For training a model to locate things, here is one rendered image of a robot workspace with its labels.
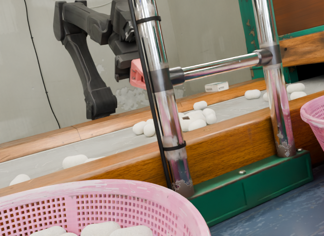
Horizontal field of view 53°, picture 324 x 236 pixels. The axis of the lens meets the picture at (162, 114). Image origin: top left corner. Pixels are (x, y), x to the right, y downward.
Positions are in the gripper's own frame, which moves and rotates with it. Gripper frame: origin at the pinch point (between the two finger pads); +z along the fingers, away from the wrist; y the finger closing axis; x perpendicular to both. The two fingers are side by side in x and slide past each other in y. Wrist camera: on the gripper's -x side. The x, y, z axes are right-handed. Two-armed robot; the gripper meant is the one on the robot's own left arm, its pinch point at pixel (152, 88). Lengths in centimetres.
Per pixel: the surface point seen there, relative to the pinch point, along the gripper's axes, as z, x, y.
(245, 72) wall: -79, 80, 115
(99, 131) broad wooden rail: 0.4, 8.3, -12.1
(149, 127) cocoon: 12.6, -3.1, -7.0
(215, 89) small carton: -3.3, 8.5, 20.6
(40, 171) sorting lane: 14.5, -2.3, -25.7
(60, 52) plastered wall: -169, 101, 13
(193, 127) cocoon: 19.6, -8.6, -3.3
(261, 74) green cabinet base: -8.8, 13.0, 42.6
